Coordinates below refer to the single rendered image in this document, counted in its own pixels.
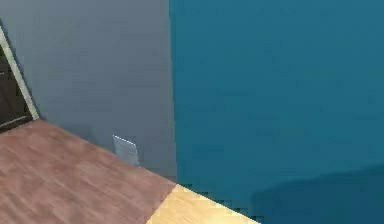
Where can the dark brown room door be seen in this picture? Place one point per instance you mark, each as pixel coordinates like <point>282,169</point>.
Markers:
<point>9,100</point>

